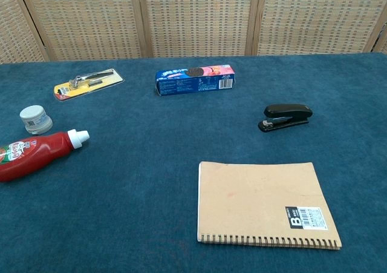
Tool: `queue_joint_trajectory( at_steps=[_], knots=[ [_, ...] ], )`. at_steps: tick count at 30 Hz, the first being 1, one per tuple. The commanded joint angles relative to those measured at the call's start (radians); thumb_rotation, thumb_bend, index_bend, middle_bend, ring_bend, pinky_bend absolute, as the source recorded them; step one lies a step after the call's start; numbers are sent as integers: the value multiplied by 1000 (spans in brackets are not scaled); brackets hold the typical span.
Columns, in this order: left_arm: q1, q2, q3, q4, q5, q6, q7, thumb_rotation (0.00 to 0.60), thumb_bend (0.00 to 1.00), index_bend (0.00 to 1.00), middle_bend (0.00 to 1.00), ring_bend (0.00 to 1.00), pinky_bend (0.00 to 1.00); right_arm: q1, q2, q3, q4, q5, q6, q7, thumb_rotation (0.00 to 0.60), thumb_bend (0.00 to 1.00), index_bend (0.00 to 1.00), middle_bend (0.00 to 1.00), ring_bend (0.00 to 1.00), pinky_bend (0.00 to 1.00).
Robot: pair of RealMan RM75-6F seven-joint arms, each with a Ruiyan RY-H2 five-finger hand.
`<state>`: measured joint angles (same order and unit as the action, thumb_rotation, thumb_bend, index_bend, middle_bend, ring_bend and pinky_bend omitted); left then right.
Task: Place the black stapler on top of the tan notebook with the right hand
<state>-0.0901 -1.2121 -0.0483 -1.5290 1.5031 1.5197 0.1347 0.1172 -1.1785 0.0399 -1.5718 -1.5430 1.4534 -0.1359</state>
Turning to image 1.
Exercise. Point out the black stapler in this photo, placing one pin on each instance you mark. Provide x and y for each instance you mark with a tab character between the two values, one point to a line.
287	111

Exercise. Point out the tan spiral notebook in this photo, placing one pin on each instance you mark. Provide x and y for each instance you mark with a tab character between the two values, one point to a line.
257	200

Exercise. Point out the blue pink cookie box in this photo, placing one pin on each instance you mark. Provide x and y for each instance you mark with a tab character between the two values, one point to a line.
193	84

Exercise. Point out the blue carpet table mat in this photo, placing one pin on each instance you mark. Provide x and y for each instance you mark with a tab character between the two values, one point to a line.
136	194

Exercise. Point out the woven bamboo folding screen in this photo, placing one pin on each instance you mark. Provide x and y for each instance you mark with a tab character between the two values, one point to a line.
196	18

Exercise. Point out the razor in yellow blister pack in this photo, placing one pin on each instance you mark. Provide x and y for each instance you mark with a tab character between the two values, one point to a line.
90	83

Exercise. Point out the small white jar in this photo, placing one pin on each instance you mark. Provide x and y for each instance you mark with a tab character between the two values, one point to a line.
34	118

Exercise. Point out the red ketchup squeeze bottle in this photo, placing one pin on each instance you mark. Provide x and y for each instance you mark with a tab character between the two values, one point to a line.
30	155

